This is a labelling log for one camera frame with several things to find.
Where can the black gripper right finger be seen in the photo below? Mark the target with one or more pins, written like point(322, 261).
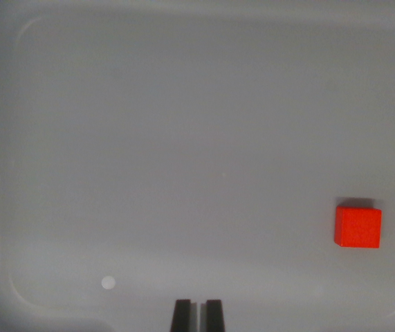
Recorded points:
point(214, 316)

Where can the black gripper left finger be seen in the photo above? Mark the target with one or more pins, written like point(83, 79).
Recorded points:
point(182, 316)

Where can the red cube block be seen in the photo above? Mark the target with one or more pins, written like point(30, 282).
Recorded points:
point(359, 227)

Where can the white plastic tray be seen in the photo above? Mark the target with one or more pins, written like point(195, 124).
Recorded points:
point(197, 152)

